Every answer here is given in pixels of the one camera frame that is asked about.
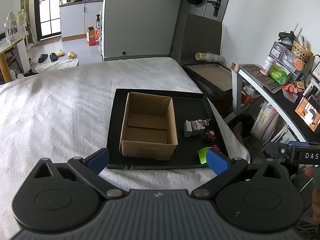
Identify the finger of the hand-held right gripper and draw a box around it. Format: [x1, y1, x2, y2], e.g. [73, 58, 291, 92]
[265, 141, 312, 158]

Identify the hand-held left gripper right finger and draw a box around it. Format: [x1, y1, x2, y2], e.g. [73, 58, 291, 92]
[191, 149, 292, 201]

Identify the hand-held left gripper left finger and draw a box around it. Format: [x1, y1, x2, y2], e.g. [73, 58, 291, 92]
[32, 148, 128, 201]

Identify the grey cube rabbit figurine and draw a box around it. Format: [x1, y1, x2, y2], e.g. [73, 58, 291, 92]
[190, 119, 206, 137]

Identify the brown cardboard box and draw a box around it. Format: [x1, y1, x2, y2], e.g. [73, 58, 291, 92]
[119, 92, 178, 161]

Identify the black shallow tray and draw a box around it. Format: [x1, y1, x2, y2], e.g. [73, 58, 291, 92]
[106, 88, 229, 169]

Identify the person's right hand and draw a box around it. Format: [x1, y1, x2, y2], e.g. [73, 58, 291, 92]
[305, 167, 320, 222]

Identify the green paper note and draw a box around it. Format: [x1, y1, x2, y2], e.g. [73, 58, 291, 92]
[197, 147, 212, 165]

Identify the white plastic bag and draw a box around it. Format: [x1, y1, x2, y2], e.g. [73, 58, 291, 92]
[250, 101, 279, 140]

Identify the tablet screen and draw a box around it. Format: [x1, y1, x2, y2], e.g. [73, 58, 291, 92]
[294, 96, 320, 132]

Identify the black topped white desk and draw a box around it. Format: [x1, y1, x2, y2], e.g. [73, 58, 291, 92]
[231, 64, 320, 143]

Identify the orange plastic basket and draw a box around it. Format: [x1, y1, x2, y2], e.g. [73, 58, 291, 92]
[241, 90, 258, 105]

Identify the green wipes packet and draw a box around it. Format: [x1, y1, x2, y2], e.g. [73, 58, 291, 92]
[269, 64, 290, 85]

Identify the brown patterned board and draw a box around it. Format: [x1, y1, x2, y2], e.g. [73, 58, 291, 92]
[240, 64, 284, 93]

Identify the white bottle with pink label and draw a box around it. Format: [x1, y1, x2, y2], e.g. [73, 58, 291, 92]
[260, 56, 275, 75]

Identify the clear drawer organizer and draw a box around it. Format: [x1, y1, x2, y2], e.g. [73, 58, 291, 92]
[269, 41, 304, 77]

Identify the white floor towel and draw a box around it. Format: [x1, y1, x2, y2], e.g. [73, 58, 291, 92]
[35, 58, 80, 73]

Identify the wicker basket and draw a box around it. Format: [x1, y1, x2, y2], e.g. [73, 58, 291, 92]
[291, 41, 313, 62]

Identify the stack of paper cups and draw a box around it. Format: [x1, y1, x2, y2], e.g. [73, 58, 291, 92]
[195, 52, 225, 63]

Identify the orange carton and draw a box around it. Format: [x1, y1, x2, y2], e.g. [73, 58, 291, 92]
[86, 27, 100, 46]

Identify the grey leaning panel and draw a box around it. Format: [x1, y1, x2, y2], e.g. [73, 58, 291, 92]
[170, 14, 223, 64]

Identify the yellow legged table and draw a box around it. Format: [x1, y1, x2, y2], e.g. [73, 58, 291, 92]
[0, 34, 29, 83]

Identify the white kitchen cabinet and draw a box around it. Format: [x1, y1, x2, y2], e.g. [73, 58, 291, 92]
[59, 0, 104, 42]

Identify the black door lock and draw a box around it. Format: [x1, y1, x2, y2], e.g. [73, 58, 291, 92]
[209, 0, 223, 18]

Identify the glass jar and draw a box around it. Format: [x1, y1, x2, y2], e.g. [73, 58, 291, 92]
[4, 12, 18, 44]
[16, 10, 28, 37]

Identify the black framed glass door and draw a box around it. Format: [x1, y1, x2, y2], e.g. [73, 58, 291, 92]
[35, 0, 62, 39]

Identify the black frame with brown board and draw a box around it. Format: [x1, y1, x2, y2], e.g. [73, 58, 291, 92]
[182, 63, 237, 97]

